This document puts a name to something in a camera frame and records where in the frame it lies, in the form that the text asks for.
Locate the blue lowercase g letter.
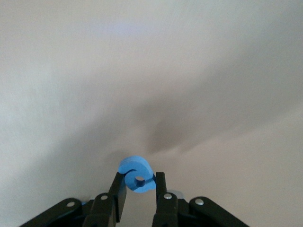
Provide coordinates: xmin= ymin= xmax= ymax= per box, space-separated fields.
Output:
xmin=117 ymin=155 xmax=157 ymax=194

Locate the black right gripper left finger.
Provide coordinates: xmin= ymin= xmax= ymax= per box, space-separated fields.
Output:
xmin=82 ymin=171 xmax=128 ymax=227

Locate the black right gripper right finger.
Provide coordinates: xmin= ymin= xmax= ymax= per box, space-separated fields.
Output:
xmin=151 ymin=171 xmax=181 ymax=227

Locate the brown table cover sheet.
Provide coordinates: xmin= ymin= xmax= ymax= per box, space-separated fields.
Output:
xmin=0 ymin=0 xmax=303 ymax=227

